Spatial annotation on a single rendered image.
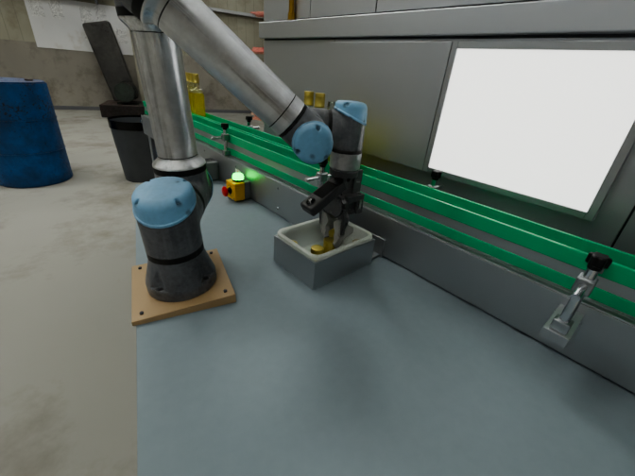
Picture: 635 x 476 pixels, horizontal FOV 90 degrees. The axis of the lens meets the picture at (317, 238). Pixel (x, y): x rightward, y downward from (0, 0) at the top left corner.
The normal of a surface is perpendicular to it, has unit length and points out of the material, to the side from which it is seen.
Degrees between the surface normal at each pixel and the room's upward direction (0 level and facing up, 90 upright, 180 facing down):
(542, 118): 90
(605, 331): 90
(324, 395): 0
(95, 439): 0
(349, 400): 0
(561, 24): 90
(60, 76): 90
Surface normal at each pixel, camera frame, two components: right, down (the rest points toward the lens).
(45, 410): 0.07, -0.88
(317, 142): 0.11, 0.51
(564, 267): -0.75, 0.26
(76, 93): 0.45, 0.45
